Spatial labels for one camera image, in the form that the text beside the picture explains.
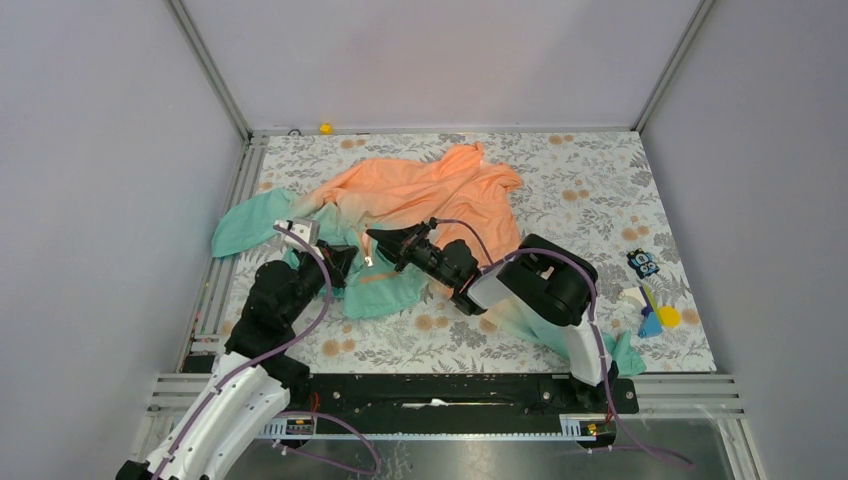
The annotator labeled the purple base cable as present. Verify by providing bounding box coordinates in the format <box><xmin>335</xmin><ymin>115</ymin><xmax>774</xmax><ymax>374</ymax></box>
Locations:
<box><xmin>271</xmin><ymin>407</ymin><xmax>386</xmax><ymax>476</ymax></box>

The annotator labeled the aluminium frame post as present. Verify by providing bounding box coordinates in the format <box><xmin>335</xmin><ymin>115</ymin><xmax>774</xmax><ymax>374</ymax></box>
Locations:
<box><xmin>164</xmin><ymin>0</ymin><xmax>252</xmax><ymax>143</ymax></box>
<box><xmin>630</xmin><ymin>0</ymin><xmax>717</xmax><ymax>134</ymax></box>

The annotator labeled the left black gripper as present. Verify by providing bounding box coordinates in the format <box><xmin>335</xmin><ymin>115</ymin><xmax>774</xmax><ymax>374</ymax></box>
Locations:
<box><xmin>284</xmin><ymin>238</ymin><xmax>359</xmax><ymax>324</ymax></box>

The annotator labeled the right aluminium frame post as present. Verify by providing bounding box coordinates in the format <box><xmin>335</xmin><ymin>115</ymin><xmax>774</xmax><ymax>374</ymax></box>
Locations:
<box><xmin>630</xmin><ymin>0</ymin><xmax>717</xmax><ymax>134</ymax></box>

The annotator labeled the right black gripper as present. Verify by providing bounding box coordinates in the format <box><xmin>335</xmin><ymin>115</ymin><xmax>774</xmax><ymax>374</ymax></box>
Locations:
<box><xmin>366</xmin><ymin>223</ymin><xmax>457</xmax><ymax>289</ymax></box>

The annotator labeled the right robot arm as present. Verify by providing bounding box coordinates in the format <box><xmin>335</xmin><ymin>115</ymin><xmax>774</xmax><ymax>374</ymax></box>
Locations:
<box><xmin>366</xmin><ymin>218</ymin><xmax>618</xmax><ymax>412</ymax></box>

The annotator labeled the orange and teal jacket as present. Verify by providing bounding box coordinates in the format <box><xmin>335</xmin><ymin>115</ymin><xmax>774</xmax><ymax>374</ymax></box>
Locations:
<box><xmin>210</xmin><ymin>141</ymin><xmax>648</xmax><ymax>378</ymax></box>

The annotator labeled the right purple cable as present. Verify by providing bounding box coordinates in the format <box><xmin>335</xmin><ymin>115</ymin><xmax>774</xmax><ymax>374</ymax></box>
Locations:
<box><xmin>434</xmin><ymin>218</ymin><xmax>697</xmax><ymax>469</ymax></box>

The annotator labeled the blue owl toy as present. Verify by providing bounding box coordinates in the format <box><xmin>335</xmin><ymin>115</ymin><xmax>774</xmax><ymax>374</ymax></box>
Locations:
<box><xmin>626</xmin><ymin>248</ymin><xmax>660</xmax><ymax>279</ymax></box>

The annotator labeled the white toy piece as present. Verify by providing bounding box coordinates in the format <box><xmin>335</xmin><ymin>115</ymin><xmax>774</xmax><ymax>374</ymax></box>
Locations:
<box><xmin>618</xmin><ymin>285</ymin><xmax>651</xmax><ymax>311</ymax></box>

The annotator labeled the floral patterned table mat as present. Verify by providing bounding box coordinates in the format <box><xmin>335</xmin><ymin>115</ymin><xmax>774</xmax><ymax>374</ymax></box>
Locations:
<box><xmin>212</xmin><ymin>132</ymin><xmax>716</xmax><ymax>375</ymax></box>

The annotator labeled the blue toy block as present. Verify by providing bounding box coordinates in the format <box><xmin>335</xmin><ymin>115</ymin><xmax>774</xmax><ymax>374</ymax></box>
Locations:
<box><xmin>638</xmin><ymin>311</ymin><xmax>663</xmax><ymax>339</ymax></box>

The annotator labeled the left aluminium frame post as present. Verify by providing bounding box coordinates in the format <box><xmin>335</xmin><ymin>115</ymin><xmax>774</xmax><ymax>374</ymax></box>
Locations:
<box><xmin>164</xmin><ymin>0</ymin><xmax>252</xmax><ymax>143</ymax></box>

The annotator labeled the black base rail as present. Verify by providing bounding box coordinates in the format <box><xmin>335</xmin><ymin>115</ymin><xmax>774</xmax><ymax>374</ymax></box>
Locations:
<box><xmin>288</xmin><ymin>373</ymin><xmax>639</xmax><ymax>436</ymax></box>

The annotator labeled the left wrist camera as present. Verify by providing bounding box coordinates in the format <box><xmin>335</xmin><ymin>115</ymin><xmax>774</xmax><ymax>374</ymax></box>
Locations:
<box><xmin>272</xmin><ymin>217</ymin><xmax>320</xmax><ymax>251</ymax></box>

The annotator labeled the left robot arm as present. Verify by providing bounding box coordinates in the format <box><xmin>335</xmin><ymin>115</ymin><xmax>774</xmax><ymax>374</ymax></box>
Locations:
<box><xmin>116</xmin><ymin>240</ymin><xmax>358</xmax><ymax>479</ymax></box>

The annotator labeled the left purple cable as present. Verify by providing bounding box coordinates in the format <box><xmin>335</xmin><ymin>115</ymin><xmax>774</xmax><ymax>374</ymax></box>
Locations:
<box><xmin>149</xmin><ymin>223</ymin><xmax>334</xmax><ymax>480</ymax></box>

